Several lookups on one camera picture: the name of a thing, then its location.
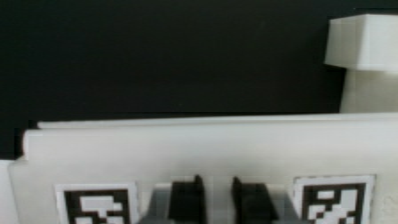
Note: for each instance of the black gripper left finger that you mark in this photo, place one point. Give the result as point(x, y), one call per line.
point(187, 206)

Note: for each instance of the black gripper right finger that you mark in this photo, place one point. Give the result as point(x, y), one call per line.
point(255, 210)

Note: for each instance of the white L-shaped fence wall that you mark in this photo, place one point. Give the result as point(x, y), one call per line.
point(363, 51)

